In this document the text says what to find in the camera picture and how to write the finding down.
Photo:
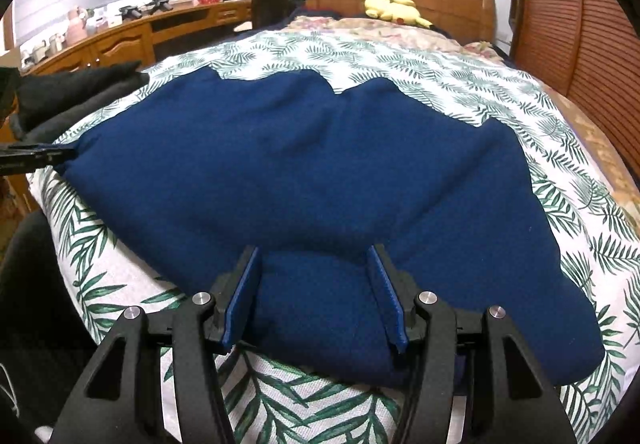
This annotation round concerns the yellow plush toy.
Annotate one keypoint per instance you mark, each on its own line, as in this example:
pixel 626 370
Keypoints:
pixel 390 9

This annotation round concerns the wooden louvered wardrobe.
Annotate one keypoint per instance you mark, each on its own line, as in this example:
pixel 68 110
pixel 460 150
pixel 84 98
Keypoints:
pixel 575 24

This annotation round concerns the pink figurine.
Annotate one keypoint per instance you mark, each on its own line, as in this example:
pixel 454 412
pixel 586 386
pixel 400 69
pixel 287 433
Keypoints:
pixel 76 26

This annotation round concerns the wooden desk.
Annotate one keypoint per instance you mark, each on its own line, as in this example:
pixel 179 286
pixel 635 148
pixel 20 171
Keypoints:
pixel 125 41

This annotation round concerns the black folded garment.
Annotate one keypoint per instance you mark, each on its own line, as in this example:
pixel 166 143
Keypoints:
pixel 75 91

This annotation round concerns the blue jacket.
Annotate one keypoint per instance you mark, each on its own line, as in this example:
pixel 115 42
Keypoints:
pixel 300 164

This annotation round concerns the black device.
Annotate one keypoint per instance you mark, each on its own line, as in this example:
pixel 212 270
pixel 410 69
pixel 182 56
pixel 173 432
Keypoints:
pixel 132 12
pixel 160 5

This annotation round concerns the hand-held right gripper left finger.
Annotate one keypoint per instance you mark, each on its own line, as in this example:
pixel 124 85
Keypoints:
pixel 242 296

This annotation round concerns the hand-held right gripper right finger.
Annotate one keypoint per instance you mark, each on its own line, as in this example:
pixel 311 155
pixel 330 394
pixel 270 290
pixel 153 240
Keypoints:
pixel 385 296

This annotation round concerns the leaf-print blanket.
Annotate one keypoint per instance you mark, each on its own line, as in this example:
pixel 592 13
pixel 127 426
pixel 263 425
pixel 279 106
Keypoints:
pixel 575 174

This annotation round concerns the floral quilt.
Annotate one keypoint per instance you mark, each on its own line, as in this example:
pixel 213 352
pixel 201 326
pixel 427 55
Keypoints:
pixel 400 31

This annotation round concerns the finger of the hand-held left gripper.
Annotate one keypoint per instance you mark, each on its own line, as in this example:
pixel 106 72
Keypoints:
pixel 40 152
pixel 25 165

